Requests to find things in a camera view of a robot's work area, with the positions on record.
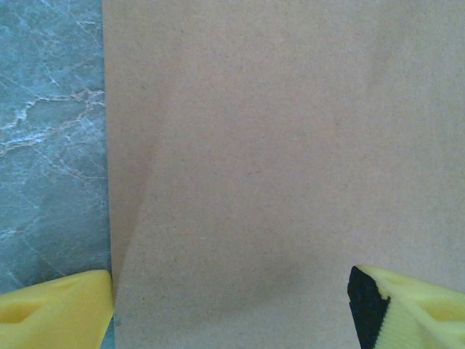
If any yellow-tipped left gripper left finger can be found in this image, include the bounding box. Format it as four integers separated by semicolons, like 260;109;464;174
0;269;115;349

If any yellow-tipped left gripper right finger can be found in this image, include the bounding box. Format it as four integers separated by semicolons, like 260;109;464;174
347;264;465;349

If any brown backing board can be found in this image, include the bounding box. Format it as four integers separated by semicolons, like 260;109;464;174
102;0;465;349

